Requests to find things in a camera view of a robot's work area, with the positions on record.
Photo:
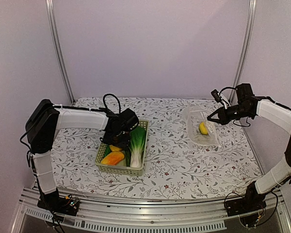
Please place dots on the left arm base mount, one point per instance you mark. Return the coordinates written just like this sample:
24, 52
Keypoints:
53, 202

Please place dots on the aluminium frame post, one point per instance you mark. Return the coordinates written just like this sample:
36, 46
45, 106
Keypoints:
58, 49
246, 41

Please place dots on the yellow lemon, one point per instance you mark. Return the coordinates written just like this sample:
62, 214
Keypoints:
203, 129

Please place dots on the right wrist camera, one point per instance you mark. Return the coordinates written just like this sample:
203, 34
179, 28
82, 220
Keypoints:
220, 98

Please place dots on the floral patterned table mat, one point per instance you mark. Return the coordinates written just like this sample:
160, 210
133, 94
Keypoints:
174, 167

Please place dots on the left aluminium frame post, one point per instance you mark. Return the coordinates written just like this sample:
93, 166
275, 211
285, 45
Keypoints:
58, 49

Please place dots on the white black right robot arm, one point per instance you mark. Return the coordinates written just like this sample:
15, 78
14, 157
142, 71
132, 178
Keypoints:
250, 106

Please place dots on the clear zip top bag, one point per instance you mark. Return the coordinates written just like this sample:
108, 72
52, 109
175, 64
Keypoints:
193, 116

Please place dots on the white green bok choy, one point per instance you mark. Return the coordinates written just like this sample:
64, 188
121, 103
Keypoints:
136, 147

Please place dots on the yellow starfruit piece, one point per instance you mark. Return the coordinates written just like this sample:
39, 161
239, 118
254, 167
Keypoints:
114, 148

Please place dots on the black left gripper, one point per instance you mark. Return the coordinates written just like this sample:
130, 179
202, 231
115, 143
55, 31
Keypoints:
106, 140

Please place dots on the dark green cucumber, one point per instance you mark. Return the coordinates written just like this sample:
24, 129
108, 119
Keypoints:
127, 157

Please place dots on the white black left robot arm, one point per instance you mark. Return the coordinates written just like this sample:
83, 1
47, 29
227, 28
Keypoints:
48, 118

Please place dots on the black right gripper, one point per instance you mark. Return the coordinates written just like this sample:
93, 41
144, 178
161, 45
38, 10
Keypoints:
223, 118

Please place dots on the aluminium front rail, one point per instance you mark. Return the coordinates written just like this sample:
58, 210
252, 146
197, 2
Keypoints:
107, 214

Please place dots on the right aluminium frame post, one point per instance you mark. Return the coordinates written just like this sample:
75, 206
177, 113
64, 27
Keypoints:
246, 41

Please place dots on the pale green plastic basket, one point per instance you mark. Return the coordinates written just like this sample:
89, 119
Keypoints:
121, 167

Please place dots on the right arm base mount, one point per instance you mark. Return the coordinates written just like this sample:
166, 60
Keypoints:
251, 201

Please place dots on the light green cucumber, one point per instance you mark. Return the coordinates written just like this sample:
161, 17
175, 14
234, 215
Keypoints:
107, 151

